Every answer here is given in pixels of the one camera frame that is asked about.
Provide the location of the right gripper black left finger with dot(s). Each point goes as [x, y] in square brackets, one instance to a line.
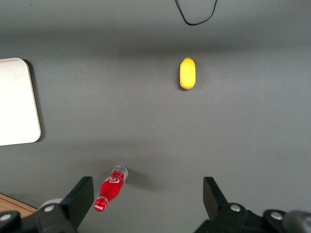
[80, 194]

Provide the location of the yellow lemon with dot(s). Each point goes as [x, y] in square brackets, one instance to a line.
[187, 73]

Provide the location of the wooden drawer cabinet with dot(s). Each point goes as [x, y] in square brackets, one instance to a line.
[12, 204]

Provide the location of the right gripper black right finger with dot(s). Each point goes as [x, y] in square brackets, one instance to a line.
[213, 199]

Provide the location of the red cola bottle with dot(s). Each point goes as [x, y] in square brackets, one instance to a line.
[111, 189]

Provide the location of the white plastic tray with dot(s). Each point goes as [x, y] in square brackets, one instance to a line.
[17, 102]

